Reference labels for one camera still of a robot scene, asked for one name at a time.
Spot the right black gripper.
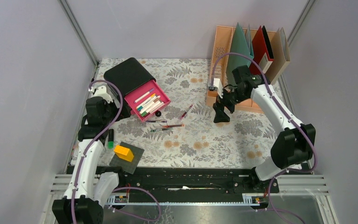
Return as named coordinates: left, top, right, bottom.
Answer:
left=213, top=85, right=248, bottom=124

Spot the teal capped white marker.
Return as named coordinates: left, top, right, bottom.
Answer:
left=137, top=96, right=160, bottom=111

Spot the green capped white marker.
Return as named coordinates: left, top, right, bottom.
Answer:
left=141, top=101, right=164, bottom=117

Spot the purple capped white marker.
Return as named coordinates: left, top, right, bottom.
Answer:
left=134, top=88, right=154, bottom=103

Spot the black pink drawer box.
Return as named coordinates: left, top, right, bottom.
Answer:
left=103, top=57, right=171, bottom=122

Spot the black gel pen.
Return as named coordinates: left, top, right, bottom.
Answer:
left=150, top=127, right=173, bottom=133

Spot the yellow white marker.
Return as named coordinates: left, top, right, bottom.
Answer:
left=136, top=93, right=156, bottom=111

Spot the brown capped white marker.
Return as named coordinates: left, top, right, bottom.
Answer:
left=139, top=98, right=159, bottom=114

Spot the red folder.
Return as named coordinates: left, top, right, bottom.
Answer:
left=252, top=26, right=274, bottom=74

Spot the teal folder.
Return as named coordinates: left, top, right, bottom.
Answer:
left=226, top=23, right=254, bottom=85

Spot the beige folder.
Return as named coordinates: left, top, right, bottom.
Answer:
left=266, top=27, right=290, bottom=84

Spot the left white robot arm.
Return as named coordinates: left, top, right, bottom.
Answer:
left=52, top=96, right=126, bottom=224

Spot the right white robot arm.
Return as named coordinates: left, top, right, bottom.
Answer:
left=211, top=65, right=316, bottom=192

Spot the green highlighter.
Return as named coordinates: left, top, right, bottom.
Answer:
left=107, top=129, right=114, bottom=149

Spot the dark red gel pen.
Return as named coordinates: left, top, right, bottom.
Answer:
left=179, top=104, right=193, bottom=120

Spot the floral table mat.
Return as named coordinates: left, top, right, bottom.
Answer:
left=112, top=58, right=277, bottom=168

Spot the orange gel pen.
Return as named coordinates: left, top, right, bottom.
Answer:
left=162, top=124, right=185, bottom=128

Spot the yellow toy block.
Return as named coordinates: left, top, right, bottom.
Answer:
left=113, top=145, right=134, bottom=162

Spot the purple gel pen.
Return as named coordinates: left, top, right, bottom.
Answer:
left=146, top=120, right=167, bottom=123

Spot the peach plastic file organizer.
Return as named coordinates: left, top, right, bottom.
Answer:
left=209, top=26, right=263, bottom=114

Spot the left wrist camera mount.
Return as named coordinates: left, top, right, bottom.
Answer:
left=88, top=84, right=120, bottom=104

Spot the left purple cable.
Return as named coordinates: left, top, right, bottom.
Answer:
left=71, top=79, right=124, bottom=224

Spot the purple cable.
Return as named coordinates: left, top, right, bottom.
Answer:
left=71, top=79, right=124, bottom=224
left=208, top=52, right=318, bottom=224

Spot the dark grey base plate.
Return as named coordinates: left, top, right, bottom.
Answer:
left=109, top=142, right=145, bottom=174

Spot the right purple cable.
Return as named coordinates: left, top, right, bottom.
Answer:
left=208, top=52, right=318, bottom=224

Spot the black mounting rail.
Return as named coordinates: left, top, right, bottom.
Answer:
left=95, top=166, right=279, bottom=203

